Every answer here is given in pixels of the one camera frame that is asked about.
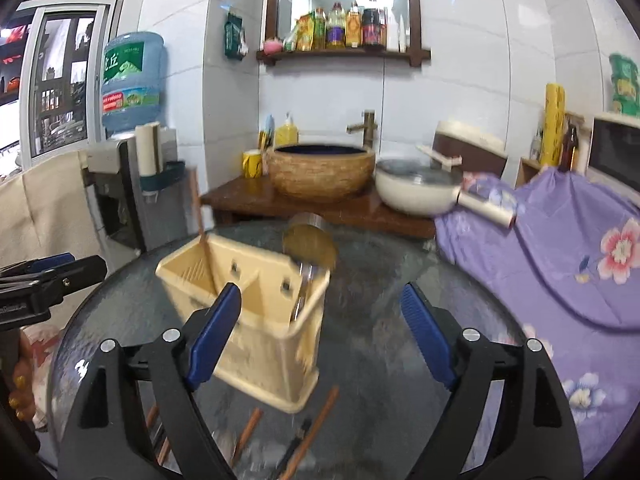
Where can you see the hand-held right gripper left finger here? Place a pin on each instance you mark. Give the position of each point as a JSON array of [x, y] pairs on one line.
[[215, 332]]

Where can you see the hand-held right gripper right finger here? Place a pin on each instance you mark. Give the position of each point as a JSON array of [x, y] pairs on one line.
[[425, 340]]

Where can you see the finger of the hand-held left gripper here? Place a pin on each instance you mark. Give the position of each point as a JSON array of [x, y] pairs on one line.
[[55, 261], [80, 271]]

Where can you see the cream plastic utensil holder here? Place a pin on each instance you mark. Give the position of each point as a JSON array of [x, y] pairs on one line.
[[260, 360]]

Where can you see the person's left hand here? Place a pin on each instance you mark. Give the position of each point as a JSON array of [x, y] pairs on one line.
[[19, 391]]

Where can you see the beige cloth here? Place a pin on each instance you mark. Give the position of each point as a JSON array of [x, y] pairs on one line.
[[45, 210]]

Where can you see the water dispenser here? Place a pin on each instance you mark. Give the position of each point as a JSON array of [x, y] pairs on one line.
[[117, 195]]

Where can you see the teal roll holder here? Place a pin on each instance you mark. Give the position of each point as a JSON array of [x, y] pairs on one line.
[[165, 177]]

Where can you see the stainless steel ladle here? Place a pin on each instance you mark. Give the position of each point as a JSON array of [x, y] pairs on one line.
[[307, 245]]

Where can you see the white cooking pot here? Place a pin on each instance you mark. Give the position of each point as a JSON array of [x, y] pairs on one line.
[[415, 200]]

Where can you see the white paper roll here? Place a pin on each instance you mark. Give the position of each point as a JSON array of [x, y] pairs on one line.
[[147, 147]]

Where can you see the dark wooden counter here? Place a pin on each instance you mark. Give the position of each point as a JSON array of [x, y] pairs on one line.
[[350, 212]]

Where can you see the purple floral cloth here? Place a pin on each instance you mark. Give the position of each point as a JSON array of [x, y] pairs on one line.
[[565, 270]]

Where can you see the glass pot lid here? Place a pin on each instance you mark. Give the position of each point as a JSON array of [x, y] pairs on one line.
[[417, 172]]

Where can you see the yellow mug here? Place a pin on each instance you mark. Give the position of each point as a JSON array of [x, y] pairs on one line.
[[252, 165]]

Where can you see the sliding glass window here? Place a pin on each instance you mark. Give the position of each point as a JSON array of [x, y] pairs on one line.
[[60, 85]]

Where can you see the white rice paddle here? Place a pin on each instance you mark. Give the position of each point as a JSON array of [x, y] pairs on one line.
[[437, 156]]

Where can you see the woven pattern vessel sink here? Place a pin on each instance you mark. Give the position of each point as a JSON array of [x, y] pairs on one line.
[[322, 177]]

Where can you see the light wooden shelf box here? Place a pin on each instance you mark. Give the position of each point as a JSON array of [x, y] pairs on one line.
[[525, 172]]

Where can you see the blue water jug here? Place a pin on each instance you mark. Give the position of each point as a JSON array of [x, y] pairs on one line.
[[132, 80]]

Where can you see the brown white rice cooker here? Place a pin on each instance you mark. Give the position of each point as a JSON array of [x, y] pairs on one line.
[[472, 147]]

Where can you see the blue toothbrush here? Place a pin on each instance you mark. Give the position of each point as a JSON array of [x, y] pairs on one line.
[[269, 130]]

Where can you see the yellow soap bottle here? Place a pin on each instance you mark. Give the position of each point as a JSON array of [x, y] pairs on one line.
[[286, 132]]

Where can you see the small clear bottle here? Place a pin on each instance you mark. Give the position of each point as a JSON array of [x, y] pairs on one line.
[[536, 147]]

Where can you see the brass faucet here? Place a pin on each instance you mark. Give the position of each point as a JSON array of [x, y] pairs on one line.
[[368, 125]]

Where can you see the brown glass bottle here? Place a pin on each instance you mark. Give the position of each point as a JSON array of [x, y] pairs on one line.
[[569, 147]]

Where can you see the yellow wrap roll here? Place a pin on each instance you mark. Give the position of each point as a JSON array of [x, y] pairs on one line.
[[554, 125]]

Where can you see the white microwave oven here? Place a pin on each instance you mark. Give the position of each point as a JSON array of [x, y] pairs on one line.
[[612, 152]]

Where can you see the pink soap dish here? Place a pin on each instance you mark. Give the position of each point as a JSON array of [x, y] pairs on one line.
[[272, 46]]

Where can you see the white slim bottle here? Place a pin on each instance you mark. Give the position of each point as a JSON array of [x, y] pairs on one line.
[[402, 35]]

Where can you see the yellow seasoning packet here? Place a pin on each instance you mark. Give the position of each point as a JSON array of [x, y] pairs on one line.
[[304, 35]]

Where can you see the dark sauce bottle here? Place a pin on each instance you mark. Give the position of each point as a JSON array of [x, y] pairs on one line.
[[374, 30]]

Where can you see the orange label bottle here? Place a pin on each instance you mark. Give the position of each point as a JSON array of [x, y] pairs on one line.
[[353, 30]]

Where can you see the green cap oil bottle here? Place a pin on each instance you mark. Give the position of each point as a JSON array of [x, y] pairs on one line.
[[319, 30]]

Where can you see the purple label bottle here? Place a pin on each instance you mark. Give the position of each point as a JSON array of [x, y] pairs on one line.
[[336, 30]]

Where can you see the green snack packet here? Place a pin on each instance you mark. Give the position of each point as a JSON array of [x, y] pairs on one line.
[[625, 85]]

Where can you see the green wall packet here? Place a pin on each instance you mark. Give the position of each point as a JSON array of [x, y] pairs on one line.
[[234, 35]]

